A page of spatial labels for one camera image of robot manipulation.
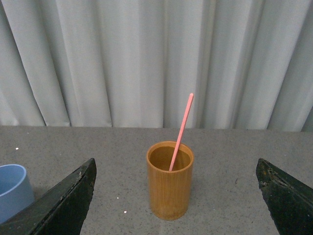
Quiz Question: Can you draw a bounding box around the white pleated curtain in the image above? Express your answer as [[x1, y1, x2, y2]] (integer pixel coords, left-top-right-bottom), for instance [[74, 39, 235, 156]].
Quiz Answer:
[[0, 0, 313, 132]]

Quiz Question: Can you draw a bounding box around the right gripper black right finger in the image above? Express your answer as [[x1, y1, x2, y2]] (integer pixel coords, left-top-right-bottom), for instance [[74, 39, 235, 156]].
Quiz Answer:
[[256, 158, 313, 235]]

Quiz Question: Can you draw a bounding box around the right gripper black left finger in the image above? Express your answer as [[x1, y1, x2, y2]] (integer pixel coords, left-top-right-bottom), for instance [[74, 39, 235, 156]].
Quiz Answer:
[[0, 158, 96, 235]]

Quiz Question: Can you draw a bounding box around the light blue plastic cup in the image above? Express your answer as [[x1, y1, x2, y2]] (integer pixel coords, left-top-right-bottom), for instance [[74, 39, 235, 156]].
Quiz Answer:
[[0, 164, 35, 223]]

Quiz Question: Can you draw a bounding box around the brown bamboo chopstick holder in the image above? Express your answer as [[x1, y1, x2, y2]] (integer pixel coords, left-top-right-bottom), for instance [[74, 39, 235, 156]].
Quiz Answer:
[[146, 141, 194, 220]]

